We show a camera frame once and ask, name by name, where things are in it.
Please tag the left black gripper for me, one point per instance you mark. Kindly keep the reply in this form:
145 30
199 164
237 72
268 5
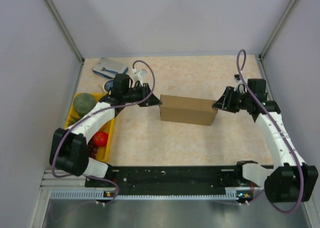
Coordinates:
153 100

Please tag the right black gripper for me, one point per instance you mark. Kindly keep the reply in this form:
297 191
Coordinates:
225 101

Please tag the brown cardboard box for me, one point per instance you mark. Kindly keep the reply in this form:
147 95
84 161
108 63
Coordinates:
187 110

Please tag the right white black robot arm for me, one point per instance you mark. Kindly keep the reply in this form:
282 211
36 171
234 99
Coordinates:
290 178

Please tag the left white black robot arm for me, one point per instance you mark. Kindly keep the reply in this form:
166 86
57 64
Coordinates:
69 149

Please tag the blue razor package box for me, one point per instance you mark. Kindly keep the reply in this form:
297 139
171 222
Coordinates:
108 68

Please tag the blue tape roll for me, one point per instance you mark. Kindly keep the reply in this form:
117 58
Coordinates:
108 85

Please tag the red tomato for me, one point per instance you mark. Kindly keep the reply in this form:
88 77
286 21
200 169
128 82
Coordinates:
101 138

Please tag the green cantaloupe melon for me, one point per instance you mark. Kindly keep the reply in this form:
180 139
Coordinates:
84 103

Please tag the yellow plastic tray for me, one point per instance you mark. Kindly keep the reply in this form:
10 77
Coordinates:
106 126

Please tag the purple grape bunch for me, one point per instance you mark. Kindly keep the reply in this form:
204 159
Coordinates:
92 149

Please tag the orange toy pineapple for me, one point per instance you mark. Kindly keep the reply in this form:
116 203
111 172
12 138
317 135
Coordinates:
73 120

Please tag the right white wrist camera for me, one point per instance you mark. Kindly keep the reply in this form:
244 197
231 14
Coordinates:
240 87

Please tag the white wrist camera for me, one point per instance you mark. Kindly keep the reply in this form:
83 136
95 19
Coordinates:
138 75
240 87

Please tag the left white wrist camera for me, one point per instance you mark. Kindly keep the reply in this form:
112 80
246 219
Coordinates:
138 75

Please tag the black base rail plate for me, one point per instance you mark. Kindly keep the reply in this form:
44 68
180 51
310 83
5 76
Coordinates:
168 180

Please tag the white slotted cable duct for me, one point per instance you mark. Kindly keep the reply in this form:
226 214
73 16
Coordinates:
226 195

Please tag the right aluminium frame post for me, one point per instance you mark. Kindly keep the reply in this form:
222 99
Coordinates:
278 28

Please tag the aluminium frame post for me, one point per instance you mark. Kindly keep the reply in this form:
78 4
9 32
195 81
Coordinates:
63 29
278 28

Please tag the left aluminium frame post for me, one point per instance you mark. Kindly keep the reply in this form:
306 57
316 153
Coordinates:
63 29

